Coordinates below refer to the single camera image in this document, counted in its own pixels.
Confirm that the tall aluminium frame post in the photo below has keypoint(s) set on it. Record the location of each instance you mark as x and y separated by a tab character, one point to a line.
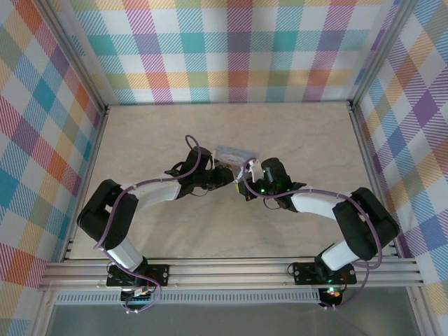
77	59
381	52

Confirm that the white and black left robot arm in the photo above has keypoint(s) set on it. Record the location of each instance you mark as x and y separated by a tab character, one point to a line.
157	190

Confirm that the aluminium table side rail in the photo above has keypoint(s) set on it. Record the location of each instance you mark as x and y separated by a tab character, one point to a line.
88	175
372	175

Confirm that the short aluminium frame post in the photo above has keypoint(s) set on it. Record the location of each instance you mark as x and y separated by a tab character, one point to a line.
421	315
43	316

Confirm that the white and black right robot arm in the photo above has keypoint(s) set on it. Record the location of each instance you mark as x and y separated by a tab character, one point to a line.
315	204

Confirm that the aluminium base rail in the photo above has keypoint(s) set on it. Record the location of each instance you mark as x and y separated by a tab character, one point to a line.
227	271

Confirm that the clear plastic zip bag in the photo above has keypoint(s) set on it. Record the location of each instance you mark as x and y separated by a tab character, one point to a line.
234	152

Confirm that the thin aluminium table end rail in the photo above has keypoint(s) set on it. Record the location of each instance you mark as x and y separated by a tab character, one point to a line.
227	104

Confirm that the grey metal panel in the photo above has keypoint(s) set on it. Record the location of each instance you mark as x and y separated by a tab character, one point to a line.
227	320

